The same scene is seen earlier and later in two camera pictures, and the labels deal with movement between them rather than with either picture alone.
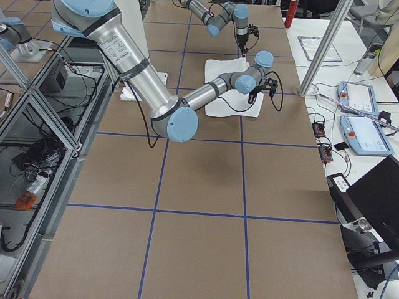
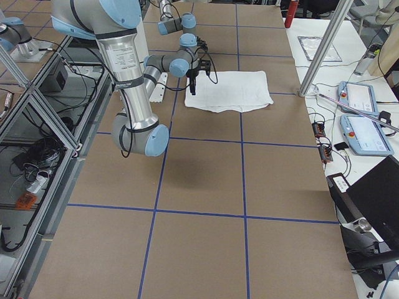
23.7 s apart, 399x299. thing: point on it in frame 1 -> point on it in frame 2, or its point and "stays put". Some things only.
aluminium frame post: [326, 45] stays put
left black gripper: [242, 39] -> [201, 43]
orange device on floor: [25, 201] stays put
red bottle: [291, 12] stays put
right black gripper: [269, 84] -> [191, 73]
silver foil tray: [311, 45] stays put
